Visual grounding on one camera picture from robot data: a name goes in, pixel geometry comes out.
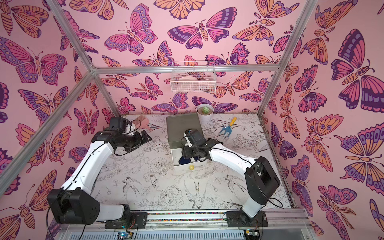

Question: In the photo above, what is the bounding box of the blue brooch box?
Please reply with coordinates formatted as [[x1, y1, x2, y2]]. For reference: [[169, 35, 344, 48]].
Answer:
[[178, 156, 191, 165]]

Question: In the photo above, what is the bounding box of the green drawer cabinet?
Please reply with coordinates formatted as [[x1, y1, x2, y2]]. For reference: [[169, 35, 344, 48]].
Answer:
[[166, 113, 204, 171]]

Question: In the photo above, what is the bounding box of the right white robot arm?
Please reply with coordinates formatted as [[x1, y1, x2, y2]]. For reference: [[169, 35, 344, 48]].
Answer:
[[182, 139, 281, 221]]

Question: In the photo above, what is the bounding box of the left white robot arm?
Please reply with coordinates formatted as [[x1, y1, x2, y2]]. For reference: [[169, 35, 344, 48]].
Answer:
[[47, 117, 152, 225]]

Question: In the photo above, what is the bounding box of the blue yellow garden fork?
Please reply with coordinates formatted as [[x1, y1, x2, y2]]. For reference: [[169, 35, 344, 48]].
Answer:
[[220, 117, 237, 137]]

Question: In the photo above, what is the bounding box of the potted cactus white pot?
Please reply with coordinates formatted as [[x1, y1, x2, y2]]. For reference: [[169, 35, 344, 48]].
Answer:
[[196, 104, 214, 124]]

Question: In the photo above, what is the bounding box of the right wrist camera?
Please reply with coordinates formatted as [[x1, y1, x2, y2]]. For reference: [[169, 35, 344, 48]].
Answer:
[[184, 129, 207, 147]]

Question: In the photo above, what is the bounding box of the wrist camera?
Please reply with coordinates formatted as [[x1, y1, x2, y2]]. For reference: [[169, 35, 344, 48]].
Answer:
[[124, 120, 136, 135], [184, 129, 207, 147]]

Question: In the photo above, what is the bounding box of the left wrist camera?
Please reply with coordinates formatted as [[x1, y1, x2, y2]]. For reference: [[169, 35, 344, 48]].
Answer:
[[124, 120, 136, 135]]

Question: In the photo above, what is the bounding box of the white wire basket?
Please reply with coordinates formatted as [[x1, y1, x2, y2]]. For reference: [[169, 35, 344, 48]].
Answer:
[[169, 61, 217, 94]]

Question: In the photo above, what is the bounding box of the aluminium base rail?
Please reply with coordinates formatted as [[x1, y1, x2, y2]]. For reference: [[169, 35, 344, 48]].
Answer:
[[55, 209, 317, 240]]

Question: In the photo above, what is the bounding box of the aluminium frame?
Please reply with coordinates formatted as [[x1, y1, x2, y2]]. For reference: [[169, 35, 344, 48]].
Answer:
[[1, 1, 306, 204]]

